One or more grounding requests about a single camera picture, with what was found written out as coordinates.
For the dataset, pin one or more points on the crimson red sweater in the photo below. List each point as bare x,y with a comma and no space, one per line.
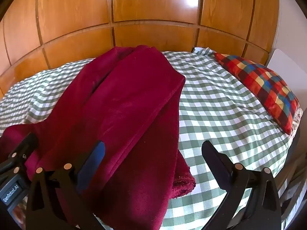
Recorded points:
128,99

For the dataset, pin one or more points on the green white checkered bedsheet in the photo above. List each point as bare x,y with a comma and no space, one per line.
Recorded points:
214,106

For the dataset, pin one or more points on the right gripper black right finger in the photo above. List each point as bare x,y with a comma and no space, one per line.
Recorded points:
251,200

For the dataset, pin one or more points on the white metal bed frame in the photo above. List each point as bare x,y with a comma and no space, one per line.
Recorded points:
291,186

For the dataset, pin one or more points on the white bedside board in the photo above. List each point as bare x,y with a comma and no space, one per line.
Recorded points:
291,73

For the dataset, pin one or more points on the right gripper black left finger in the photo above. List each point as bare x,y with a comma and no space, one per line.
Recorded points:
44,210

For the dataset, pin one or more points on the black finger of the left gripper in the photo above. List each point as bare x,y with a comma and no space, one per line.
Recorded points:
21,153

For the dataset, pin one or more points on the multicolour plaid pillow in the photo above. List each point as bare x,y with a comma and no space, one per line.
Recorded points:
269,88

